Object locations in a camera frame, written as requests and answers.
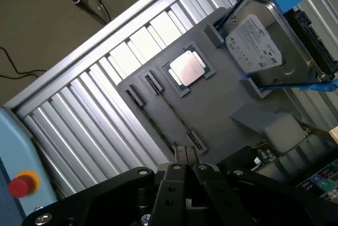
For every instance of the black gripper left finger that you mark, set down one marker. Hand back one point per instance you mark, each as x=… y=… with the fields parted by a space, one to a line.
x=169 y=197

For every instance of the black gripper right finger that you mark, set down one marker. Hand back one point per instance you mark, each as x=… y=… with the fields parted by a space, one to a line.
x=211 y=197

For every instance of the grey parts rack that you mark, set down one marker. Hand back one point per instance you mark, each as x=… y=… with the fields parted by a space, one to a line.
x=221 y=109

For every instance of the open PC case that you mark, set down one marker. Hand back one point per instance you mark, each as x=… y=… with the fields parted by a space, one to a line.
x=311 y=173

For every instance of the silver CPU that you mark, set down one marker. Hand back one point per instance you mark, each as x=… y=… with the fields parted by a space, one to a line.
x=188 y=68

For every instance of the brown cardboard box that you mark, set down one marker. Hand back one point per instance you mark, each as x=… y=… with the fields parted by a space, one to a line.
x=334 y=135

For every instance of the red emergency stop button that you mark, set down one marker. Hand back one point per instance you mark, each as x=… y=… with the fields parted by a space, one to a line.
x=21 y=186

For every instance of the light blue control box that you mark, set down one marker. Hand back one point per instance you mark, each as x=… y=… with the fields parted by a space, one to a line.
x=18 y=141

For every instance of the silver hard disk drive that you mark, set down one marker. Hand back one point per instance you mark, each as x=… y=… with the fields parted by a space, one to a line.
x=266 y=41

